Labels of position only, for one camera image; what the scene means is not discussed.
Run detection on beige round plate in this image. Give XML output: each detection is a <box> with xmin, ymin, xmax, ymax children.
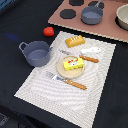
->
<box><xmin>57</xmin><ymin>55</ymin><xmax>84</xmax><ymax>79</ymax></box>

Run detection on beige bowl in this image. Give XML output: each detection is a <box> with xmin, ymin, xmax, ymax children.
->
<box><xmin>116</xmin><ymin>4</ymin><xmax>128</xmax><ymax>30</ymax></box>

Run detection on fork with wooden handle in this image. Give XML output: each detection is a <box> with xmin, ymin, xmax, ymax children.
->
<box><xmin>46</xmin><ymin>72</ymin><xmax>87</xmax><ymax>90</ymax></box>

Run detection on grey toy pot with handles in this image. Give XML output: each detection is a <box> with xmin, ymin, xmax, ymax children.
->
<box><xmin>19</xmin><ymin>41</ymin><xmax>52</xmax><ymax>67</ymax></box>

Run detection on orange toy bread loaf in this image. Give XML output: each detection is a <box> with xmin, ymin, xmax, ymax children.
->
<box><xmin>65</xmin><ymin>35</ymin><xmax>85</xmax><ymax>48</ymax></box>

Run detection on grey saucepan on stove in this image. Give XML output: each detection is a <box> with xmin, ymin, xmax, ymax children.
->
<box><xmin>81</xmin><ymin>1</ymin><xmax>103</xmax><ymax>25</ymax></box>

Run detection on yellow toy butter box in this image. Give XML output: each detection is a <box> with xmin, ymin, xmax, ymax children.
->
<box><xmin>63</xmin><ymin>58</ymin><xmax>84</xmax><ymax>70</ymax></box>

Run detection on knife with wooden handle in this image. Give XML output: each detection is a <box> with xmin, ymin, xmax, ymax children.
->
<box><xmin>59</xmin><ymin>50</ymin><xmax>99</xmax><ymax>63</ymax></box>

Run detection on striped beige placemat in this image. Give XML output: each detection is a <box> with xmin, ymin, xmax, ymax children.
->
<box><xmin>15</xmin><ymin>31</ymin><xmax>116</xmax><ymax>128</ymax></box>

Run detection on white toy spatula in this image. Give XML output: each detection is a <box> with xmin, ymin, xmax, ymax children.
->
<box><xmin>81</xmin><ymin>47</ymin><xmax>101</xmax><ymax>55</ymax></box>

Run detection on red toy tomato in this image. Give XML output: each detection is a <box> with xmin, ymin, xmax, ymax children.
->
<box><xmin>43</xmin><ymin>27</ymin><xmax>54</xmax><ymax>37</ymax></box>

